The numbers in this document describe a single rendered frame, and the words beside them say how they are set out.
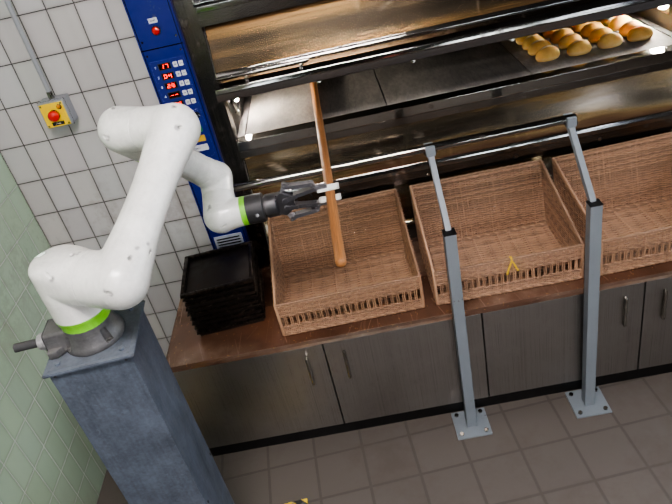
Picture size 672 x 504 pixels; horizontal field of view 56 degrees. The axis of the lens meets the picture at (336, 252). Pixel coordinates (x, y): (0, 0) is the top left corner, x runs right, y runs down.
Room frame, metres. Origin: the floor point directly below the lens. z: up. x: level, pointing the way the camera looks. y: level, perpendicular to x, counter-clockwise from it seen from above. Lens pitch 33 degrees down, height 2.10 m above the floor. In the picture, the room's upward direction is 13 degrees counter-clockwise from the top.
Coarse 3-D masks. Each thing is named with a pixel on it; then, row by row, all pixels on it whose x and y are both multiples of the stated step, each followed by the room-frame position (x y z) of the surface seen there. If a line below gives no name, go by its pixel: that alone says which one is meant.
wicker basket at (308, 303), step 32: (384, 192) 2.29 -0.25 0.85; (288, 224) 2.30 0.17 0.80; (320, 224) 2.29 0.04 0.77; (352, 224) 2.27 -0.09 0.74; (384, 224) 2.26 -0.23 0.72; (288, 256) 2.27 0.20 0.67; (320, 256) 2.25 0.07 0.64; (352, 256) 2.24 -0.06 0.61; (384, 256) 2.21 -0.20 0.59; (288, 288) 2.15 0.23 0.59; (352, 288) 1.85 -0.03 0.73; (384, 288) 1.84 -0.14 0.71; (416, 288) 1.83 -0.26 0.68; (288, 320) 1.94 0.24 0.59; (320, 320) 1.85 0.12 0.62; (352, 320) 1.84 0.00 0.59
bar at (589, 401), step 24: (552, 120) 1.92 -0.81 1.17; (576, 120) 1.90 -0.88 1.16; (432, 144) 1.95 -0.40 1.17; (456, 144) 1.93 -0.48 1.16; (576, 144) 1.86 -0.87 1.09; (312, 168) 1.98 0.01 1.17; (336, 168) 1.96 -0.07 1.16; (432, 168) 1.90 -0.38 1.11; (600, 216) 1.68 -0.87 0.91; (456, 240) 1.71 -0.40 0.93; (600, 240) 1.68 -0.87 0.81; (456, 264) 1.71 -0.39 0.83; (456, 288) 1.71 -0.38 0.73; (456, 312) 1.72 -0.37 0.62; (456, 336) 1.72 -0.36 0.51; (480, 408) 1.80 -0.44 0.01; (576, 408) 1.68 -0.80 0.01; (600, 408) 1.66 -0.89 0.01; (456, 432) 1.71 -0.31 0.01; (480, 432) 1.68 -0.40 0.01
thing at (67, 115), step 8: (56, 96) 2.38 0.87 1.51; (64, 96) 2.36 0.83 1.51; (40, 104) 2.33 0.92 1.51; (48, 104) 2.33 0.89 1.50; (56, 104) 2.33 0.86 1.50; (64, 104) 2.33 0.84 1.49; (72, 104) 2.39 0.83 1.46; (40, 112) 2.34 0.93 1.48; (48, 112) 2.33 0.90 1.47; (64, 112) 2.33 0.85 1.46; (72, 112) 2.36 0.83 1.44; (48, 120) 2.33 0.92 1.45; (64, 120) 2.33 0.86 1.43; (72, 120) 2.33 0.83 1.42; (48, 128) 2.33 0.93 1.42
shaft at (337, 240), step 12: (312, 84) 2.75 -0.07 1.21; (312, 96) 2.61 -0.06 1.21; (324, 132) 2.20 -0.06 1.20; (324, 144) 2.08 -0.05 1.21; (324, 156) 1.98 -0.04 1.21; (324, 168) 1.89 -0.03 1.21; (324, 180) 1.81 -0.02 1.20; (336, 204) 1.65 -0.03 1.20; (336, 216) 1.57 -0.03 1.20; (336, 228) 1.50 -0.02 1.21; (336, 240) 1.44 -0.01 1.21; (336, 252) 1.38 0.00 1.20; (336, 264) 1.35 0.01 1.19
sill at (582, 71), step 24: (552, 72) 2.31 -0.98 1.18; (576, 72) 2.27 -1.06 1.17; (600, 72) 2.26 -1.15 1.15; (432, 96) 2.36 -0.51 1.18; (456, 96) 2.30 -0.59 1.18; (480, 96) 2.30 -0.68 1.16; (336, 120) 2.35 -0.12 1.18; (360, 120) 2.33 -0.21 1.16; (384, 120) 2.32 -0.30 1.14; (240, 144) 2.36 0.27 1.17; (264, 144) 2.35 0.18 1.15
